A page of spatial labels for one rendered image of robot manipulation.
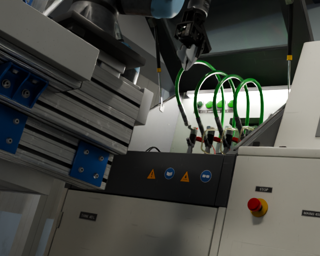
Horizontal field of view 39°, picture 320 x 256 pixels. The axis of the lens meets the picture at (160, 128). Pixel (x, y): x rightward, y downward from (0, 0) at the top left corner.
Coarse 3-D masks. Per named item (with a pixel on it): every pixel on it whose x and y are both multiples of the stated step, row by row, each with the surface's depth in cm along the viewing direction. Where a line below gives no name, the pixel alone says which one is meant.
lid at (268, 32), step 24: (216, 0) 192; (240, 0) 186; (264, 0) 181; (288, 0) 172; (168, 24) 213; (216, 24) 199; (240, 24) 194; (264, 24) 188; (168, 48) 219; (216, 48) 207; (240, 48) 201; (264, 48) 195; (192, 72) 221; (240, 72) 207; (264, 72) 201
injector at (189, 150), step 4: (192, 132) 180; (196, 132) 180; (192, 136) 179; (196, 136) 180; (188, 140) 177; (192, 140) 178; (188, 144) 178; (192, 144) 178; (188, 148) 178; (192, 148) 178; (188, 152) 177
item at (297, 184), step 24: (312, 48) 175; (312, 72) 168; (312, 96) 161; (288, 120) 160; (312, 120) 155; (288, 144) 154; (312, 144) 149; (240, 168) 133; (264, 168) 128; (288, 168) 124; (312, 168) 120; (240, 192) 130; (264, 192) 126; (288, 192) 122; (312, 192) 118; (240, 216) 127; (264, 216) 123; (288, 216) 119; (312, 216) 116; (240, 240) 124; (264, 240) 120; (288, 240) 117; (312, 240) 113
